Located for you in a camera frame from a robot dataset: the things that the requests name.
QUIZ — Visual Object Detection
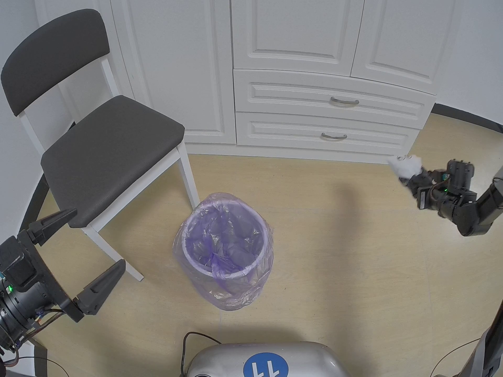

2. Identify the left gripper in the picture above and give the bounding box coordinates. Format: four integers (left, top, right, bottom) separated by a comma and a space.
2, 208, 127, 326

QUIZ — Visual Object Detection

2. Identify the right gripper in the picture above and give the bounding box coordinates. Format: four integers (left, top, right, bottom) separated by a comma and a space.
416, 184, 453, 215

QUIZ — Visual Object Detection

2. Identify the white paper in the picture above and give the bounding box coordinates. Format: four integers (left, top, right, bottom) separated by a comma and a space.
387, 153, 424, 183

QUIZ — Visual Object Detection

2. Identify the purple plastic bag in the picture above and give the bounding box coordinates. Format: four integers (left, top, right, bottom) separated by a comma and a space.
173, 192, 275, 311

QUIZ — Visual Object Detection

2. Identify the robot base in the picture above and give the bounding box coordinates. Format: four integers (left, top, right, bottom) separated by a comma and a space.
189, 342, 350, 377

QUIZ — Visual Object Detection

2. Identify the white trash bin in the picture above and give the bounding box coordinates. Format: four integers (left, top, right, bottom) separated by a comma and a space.
181, 201, 272, 279

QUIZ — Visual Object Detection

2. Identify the grey and white chair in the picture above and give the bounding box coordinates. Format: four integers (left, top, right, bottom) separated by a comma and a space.
1, 9, 201, 282

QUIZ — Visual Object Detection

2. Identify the white wardrobe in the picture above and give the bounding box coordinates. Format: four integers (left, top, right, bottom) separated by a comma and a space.
33, 0, 470, 166

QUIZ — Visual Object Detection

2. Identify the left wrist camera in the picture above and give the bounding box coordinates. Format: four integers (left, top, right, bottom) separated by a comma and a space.
0, 237, 35, 294

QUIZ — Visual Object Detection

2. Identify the black cable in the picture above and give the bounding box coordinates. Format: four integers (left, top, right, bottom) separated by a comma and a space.
432, 336, 482, 377
16, 357, 63, 377
180, 332, 222, 374

